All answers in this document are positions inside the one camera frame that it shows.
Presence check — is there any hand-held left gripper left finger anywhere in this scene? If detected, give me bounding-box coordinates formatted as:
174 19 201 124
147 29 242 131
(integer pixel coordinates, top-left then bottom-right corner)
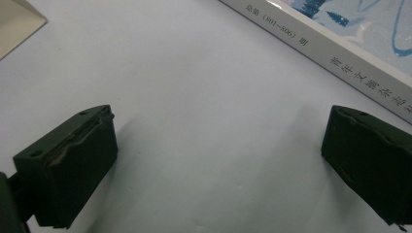
13 104 120 229

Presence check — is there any wooden folding book rack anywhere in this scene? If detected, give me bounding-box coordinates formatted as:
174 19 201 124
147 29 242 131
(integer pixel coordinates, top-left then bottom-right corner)
0 0 49 61

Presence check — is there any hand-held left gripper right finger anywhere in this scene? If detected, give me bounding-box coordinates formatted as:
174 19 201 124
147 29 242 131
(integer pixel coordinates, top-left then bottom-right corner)
320 104 412 231

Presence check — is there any thick white book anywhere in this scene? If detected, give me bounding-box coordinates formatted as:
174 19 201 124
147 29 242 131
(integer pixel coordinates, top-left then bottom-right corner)
218 0 412 125

